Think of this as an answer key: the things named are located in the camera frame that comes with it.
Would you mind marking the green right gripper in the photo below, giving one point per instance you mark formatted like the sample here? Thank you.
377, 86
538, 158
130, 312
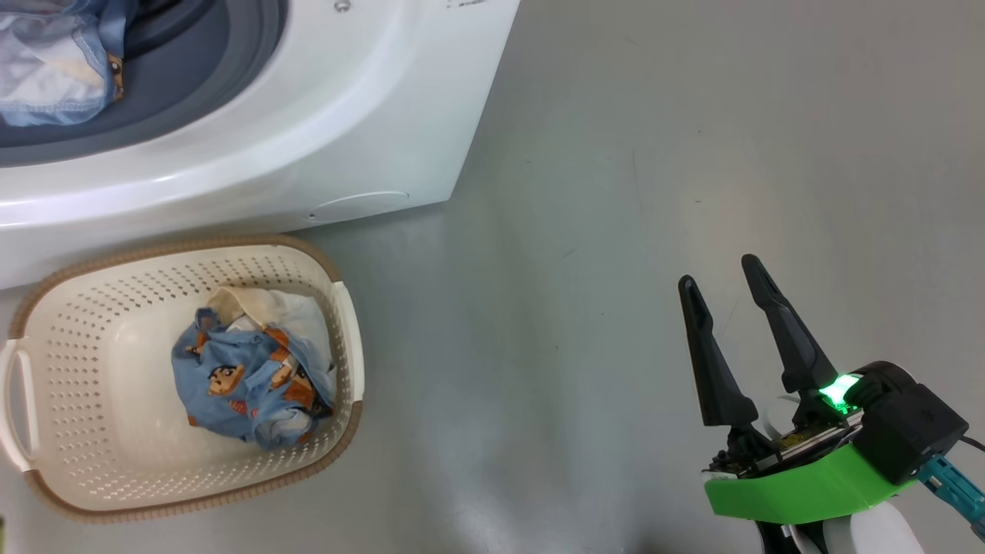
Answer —
800, 485

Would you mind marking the white cream cloth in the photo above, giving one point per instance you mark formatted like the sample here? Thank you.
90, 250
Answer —
285, 312

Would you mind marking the blue cartoon print garment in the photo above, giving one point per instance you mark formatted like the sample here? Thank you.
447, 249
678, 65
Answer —
238, 392

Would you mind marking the light blue denim-look garment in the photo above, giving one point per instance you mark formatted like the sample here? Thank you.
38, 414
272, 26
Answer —
46, 69

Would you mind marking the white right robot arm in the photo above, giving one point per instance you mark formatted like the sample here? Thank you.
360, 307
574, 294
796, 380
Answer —
869, 535

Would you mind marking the white washing machine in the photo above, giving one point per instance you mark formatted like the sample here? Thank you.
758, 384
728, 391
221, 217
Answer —
346, 115

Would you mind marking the grey rubber door seal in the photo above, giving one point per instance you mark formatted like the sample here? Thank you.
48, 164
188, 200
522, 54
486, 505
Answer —
192, 69

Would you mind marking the cream perforated laundry basket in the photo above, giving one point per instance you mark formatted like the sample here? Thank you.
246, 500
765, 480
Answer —
92, 385

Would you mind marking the round white filter cover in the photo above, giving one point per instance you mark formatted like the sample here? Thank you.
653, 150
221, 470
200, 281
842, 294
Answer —
362, 206

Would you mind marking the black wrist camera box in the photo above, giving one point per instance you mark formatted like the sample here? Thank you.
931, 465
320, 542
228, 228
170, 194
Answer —
912, 423

